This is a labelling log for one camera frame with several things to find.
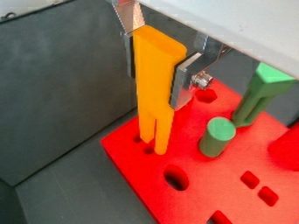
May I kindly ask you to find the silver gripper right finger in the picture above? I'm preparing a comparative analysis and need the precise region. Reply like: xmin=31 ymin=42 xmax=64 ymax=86
xmin=170 ymin=33 xmax=231 ymax=110

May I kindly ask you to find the yellow two-pronged peg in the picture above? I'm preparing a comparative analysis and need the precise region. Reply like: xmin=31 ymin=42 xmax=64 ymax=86
xmin=134 ymin=25 xmax=187 ymax=155

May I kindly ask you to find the red peg board base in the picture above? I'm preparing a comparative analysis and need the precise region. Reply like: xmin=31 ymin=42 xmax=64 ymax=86
xmin=102 ymin=81 xmax=299 ymax=224

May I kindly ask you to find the green hexagon-top forked peg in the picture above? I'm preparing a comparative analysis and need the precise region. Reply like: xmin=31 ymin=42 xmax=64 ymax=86
xmin=232 ymin=63 xmax=296 ymax=127

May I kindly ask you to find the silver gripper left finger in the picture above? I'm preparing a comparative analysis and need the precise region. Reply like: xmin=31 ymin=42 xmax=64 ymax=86
xmin=111 ymin=0 xmax=146 ymax=78

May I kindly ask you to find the tall red rectangular peg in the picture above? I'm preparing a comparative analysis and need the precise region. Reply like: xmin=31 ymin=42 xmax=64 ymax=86
xmin=267 ymin=123 xmax=299 ymax=172

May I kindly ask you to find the green cylinder peg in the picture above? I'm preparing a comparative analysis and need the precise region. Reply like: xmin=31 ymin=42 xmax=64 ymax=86
xmin=199 ymin=116 xmax=236 ymax=158

